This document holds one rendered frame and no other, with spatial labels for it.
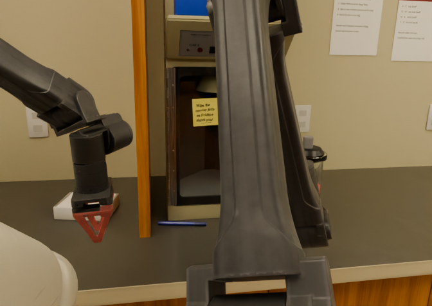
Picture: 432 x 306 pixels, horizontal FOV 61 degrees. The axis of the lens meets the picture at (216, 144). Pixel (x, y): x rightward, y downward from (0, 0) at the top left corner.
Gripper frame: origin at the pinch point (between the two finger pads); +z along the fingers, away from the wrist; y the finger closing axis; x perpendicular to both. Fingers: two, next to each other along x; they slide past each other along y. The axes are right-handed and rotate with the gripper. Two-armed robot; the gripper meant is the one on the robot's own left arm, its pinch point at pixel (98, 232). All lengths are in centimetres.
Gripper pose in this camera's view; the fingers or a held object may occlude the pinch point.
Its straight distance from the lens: 75.4
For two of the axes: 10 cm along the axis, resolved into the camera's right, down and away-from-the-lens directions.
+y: -2.3, -2.7, 9.4
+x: -9.7, 0.8, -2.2
